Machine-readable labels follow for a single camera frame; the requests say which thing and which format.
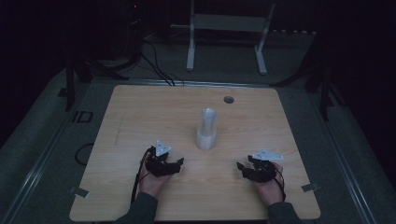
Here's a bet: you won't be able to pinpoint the person's right hand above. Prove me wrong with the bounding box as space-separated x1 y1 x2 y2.
255 162 286 206

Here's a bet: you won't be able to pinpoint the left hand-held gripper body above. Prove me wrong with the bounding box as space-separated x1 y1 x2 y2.
144 139 176 178

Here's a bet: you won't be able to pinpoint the black tripod stand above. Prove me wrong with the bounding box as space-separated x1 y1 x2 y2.
270 29 337 123
63 43 129 112

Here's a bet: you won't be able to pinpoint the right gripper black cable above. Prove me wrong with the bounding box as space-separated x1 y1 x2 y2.
274 169 287 202

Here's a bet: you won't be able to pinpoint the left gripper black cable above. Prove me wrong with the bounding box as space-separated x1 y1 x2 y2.
130 147 154 205

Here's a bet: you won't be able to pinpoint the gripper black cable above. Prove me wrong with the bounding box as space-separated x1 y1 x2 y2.
274 169 287 202
130 147 154 205

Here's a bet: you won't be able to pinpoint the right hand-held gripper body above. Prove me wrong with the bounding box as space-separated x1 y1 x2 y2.
248 148 285 184

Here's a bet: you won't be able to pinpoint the white metal stand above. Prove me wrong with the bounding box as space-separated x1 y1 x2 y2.
186 0 277 76

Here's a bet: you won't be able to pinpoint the person's left hand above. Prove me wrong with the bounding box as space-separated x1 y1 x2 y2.
137 151 173 199

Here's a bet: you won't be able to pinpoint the stack of clear plastic cups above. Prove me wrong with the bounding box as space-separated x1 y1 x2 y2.
195 106 218 151

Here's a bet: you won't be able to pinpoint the black looped cable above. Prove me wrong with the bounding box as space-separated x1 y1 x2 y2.
74 142 95 166

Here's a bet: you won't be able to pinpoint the grey tape piece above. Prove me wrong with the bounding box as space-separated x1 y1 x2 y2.
301 183 319 193
69 186 91 199

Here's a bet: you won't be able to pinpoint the black floor cables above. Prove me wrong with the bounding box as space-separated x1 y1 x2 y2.
140 39 185 87

